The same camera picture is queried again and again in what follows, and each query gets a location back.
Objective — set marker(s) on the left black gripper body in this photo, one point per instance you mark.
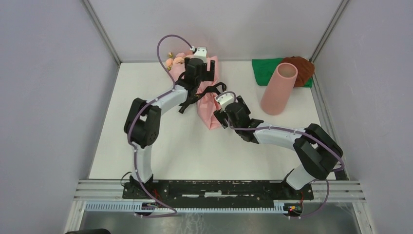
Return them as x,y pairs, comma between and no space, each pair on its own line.
203,78

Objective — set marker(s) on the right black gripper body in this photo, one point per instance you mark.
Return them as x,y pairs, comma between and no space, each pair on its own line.
242,102

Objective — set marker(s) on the pink flower bouquet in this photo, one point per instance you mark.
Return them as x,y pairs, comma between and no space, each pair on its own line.
206,105

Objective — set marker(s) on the black ribbon gold lettering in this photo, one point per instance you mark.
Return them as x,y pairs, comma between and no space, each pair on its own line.
200,93

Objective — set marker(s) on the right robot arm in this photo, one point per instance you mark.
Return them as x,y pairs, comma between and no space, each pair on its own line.
318,153

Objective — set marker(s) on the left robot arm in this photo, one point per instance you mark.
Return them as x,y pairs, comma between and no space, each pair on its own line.
143,121

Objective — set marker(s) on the pink cylindrical vase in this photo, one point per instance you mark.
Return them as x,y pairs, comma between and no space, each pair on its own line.
279,89

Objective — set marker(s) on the green cloth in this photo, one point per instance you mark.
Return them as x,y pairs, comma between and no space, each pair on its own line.
263,69

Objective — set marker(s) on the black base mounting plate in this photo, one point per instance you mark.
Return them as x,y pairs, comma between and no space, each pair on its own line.
217,193

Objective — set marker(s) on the brown cloth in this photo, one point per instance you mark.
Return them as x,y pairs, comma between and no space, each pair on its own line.
305,68

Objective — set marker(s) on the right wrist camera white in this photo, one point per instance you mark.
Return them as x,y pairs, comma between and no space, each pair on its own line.
226,98

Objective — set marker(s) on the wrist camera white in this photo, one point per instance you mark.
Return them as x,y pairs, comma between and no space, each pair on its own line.
199,53
226,98

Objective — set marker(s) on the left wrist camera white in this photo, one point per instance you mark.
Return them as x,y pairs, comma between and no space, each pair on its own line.
199,53

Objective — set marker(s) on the blue slotted cable duct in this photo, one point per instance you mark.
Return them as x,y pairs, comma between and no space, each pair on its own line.
141,207

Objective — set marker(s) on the aluminium rail frame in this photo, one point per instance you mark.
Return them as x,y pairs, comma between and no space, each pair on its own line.
340,191

